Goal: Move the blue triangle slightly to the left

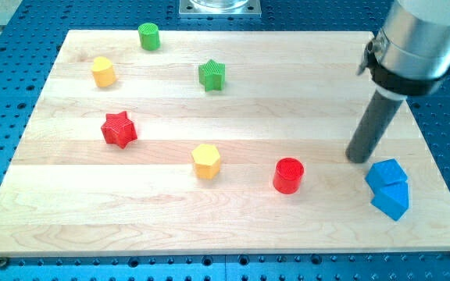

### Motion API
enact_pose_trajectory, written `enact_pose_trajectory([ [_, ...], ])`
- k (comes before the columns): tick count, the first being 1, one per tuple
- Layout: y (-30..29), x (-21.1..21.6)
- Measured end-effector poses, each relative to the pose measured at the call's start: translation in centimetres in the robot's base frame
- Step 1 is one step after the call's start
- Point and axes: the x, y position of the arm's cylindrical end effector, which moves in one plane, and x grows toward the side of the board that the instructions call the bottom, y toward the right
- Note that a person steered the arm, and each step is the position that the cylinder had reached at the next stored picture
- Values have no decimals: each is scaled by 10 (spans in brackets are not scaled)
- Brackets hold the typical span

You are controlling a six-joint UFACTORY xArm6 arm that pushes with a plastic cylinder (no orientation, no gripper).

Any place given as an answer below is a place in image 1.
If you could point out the blue cube block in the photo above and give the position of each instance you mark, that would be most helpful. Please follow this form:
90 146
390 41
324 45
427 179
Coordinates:
385 173

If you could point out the red cylinder block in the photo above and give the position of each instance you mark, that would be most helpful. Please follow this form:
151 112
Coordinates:
288 175

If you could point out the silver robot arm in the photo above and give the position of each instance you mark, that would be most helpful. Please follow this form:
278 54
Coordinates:
410 55

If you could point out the green cylinder block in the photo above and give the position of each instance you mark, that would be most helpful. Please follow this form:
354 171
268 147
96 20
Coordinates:
149 36

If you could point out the blue triangle block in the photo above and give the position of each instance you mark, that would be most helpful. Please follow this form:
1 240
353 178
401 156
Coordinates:
392 200

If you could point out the red star block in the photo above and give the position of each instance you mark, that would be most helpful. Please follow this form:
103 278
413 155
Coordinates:
118 129

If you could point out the yellow hexagon block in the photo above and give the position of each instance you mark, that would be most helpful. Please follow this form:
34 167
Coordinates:
207 161

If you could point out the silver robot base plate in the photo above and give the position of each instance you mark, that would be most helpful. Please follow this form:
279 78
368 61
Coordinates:
219 8

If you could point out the green star block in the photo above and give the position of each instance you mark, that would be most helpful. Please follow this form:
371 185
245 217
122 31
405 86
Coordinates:
211 75

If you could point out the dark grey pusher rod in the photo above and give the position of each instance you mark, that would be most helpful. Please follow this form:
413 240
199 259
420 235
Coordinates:
374 122

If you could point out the wooden board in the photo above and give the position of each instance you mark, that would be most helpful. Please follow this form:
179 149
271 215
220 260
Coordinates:
286 95

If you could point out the left board clamp screw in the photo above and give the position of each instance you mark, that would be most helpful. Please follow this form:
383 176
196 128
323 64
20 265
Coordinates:
4 261

